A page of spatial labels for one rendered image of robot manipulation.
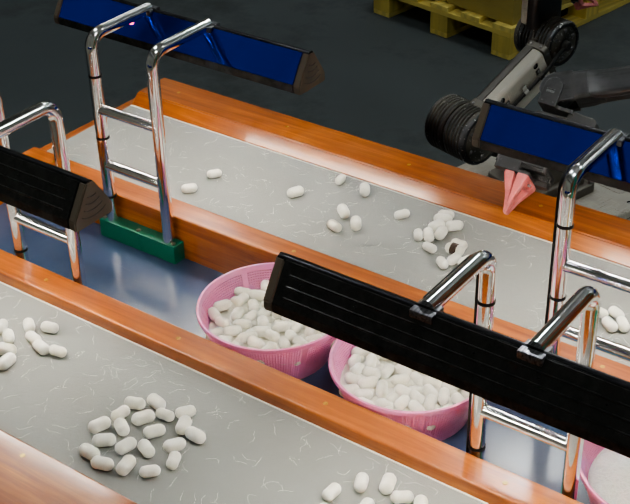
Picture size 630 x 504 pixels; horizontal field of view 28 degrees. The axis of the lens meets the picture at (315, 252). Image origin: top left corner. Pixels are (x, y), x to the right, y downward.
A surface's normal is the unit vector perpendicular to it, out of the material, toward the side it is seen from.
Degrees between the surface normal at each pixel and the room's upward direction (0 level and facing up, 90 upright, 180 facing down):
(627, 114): 0
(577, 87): 48
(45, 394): 0
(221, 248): 90
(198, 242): 90
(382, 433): 0
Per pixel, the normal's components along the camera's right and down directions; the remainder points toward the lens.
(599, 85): -0.21, -0.22
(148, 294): -0.02, -0.84
